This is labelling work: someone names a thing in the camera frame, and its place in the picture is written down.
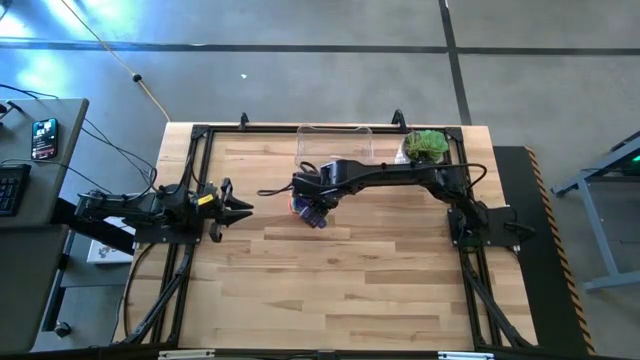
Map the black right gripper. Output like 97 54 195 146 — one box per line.
291 161 352 227

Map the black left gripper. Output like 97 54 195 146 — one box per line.
192 176 255 245

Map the purple measuring cup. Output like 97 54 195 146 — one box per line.
292 196 329 231

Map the clear plastic basket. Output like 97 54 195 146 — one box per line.
294 123 376 169

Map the plant in white geometric pot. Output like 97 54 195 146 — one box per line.
394 129 451 167

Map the white printed box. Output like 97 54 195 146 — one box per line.
86 215 140 266

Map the smartphone with lit screen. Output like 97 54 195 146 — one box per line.
30 117 60 162

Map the grey side desk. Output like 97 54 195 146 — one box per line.
0 97 91 355

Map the black keyboard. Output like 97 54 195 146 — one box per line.
0 162 33 218

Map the black floor mat hazard stripe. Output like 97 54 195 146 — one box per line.
491 145 597 357

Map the grey metal cart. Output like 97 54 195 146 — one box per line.
549 129 640 294

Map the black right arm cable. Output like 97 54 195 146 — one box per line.
256 182 294 198

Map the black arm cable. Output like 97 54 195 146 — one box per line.
0 82 197 199
256 182 294 198

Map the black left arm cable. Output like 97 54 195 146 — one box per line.
0 82 197 199

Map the black aluminium table frame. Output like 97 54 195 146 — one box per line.
110 108 540 354

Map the yellow floor cord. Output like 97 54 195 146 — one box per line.
58 0 172 122

